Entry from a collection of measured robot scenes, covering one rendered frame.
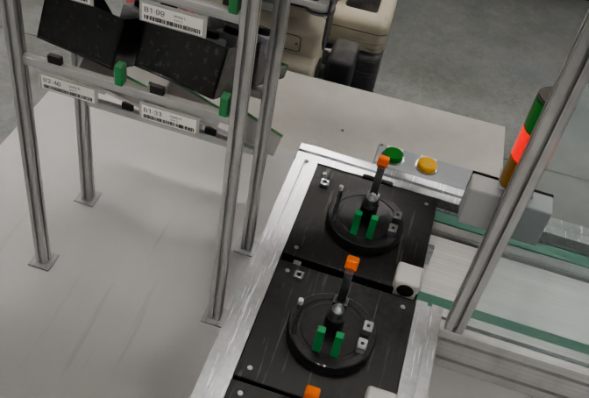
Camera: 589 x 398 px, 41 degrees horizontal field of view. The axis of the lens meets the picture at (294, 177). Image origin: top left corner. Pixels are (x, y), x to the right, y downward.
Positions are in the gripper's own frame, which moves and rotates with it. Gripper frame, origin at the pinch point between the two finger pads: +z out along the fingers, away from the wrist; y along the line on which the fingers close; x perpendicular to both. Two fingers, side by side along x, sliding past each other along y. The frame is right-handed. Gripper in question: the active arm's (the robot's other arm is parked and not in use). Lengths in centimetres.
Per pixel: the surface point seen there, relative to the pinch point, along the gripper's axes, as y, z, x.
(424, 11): -15, -154, 216
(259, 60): 5.9, 21.7, -6.9
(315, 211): 18.7, 29.1, 24.7
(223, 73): 5.7, 30.3, -16.0
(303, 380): 31, 59, 11
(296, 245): 19.2, 37.6, 20.7
